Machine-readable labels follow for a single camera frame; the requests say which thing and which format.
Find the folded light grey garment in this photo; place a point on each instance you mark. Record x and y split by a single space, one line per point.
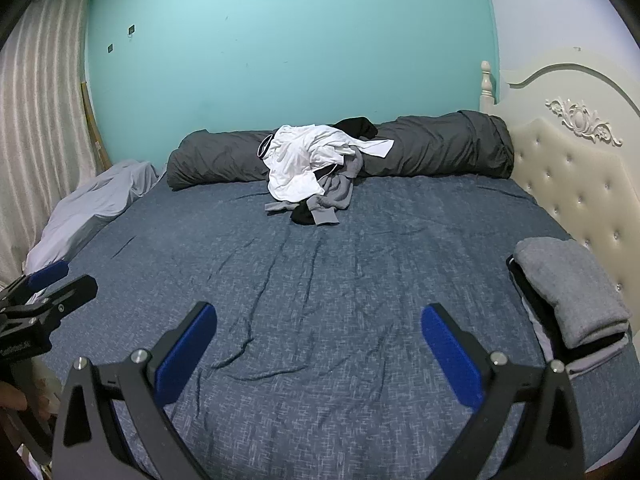
585 364

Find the bed with blue patterned sheet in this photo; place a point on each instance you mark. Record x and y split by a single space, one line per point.
320 285

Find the pile of unfolded clothes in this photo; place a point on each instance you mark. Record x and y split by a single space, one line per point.
335 190

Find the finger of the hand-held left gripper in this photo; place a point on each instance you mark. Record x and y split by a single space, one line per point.
47 274
70 294

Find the white long-sleeved shirt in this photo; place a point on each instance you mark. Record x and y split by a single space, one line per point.
295 180

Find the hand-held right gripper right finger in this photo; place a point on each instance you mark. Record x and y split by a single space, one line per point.
450 355

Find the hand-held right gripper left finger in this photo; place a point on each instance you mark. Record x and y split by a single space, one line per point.
185 355

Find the white garment with black trim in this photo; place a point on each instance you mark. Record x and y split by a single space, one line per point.
305 142

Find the folded grey sweater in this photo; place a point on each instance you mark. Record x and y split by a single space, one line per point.
570 285

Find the wooden poles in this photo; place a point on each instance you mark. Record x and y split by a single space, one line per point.
95 125

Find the cream tufted headboard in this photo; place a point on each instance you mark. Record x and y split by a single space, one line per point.
565 170

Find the dark grey rolled duvet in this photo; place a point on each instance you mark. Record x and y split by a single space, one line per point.
430 150

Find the beige striped curtain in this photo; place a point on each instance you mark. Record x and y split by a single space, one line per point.
40 135

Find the person's left hand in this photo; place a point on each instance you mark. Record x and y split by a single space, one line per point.
11 396

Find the light grey crumpled sheet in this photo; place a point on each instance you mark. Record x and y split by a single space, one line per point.
95 200

